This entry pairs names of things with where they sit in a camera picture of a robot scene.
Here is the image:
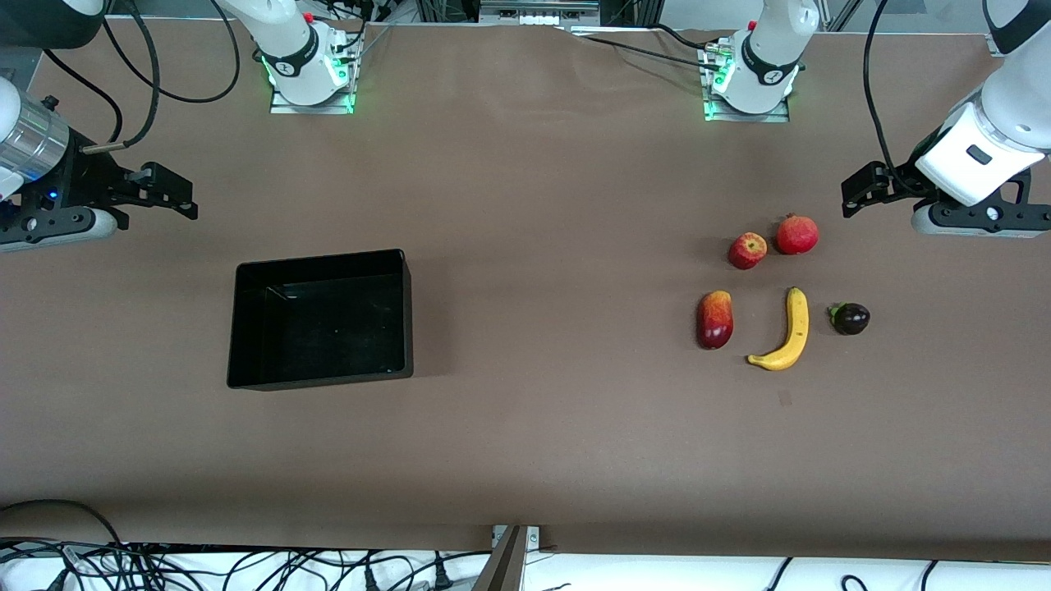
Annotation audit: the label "red yellow apple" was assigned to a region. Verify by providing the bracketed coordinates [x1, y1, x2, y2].
[728, 232, 769, 270]

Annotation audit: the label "yellow banana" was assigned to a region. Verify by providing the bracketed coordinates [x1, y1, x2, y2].
[746, 286, 810, 372]

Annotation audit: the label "black rectangular plastic box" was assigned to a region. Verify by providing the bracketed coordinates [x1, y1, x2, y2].
[227, 249, 414, 391]

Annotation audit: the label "red pomegranate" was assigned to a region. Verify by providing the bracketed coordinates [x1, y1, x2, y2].
[776, 213, 819, 255]

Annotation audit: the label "dark purple eggplant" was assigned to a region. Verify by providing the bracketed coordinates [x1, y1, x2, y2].
[828, 302, 871, 336]

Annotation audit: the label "red yellow mango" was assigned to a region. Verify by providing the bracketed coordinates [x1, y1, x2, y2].
[696, 290, 735, 350]

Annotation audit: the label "white power strip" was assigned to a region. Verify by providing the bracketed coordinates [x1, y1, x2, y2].
[480, 0, 601, 28]

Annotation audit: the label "dark angled metal bar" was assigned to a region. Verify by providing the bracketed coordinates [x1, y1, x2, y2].
[472, 525, 529, 591]

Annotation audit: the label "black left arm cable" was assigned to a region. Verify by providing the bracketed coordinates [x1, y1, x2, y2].
[862, 0, 925, 194]

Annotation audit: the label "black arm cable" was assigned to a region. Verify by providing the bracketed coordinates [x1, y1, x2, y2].
[41, 0, 241, 154]
[862, 0, 925, 194]

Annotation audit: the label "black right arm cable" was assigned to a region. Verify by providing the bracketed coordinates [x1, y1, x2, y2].
[41, 0, 241, 154]

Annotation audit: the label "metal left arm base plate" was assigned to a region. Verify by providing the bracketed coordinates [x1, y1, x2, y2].
[698, 37, 792, 124]

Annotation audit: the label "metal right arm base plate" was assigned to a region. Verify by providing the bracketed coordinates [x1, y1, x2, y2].
[269, 29, 362, 116]

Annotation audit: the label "black cable across table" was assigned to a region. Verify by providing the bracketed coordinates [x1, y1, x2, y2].
[567, 25, 732, 71]

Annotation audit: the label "thick black arched cable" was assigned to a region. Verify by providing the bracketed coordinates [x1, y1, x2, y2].
[0, 498, 124, 547]

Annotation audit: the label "tangled black cables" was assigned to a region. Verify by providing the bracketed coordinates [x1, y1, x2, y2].
[0, 538, 493, 591]

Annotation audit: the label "small metal table bracket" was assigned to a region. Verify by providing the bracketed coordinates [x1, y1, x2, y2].
[491, 525, 542, 552]

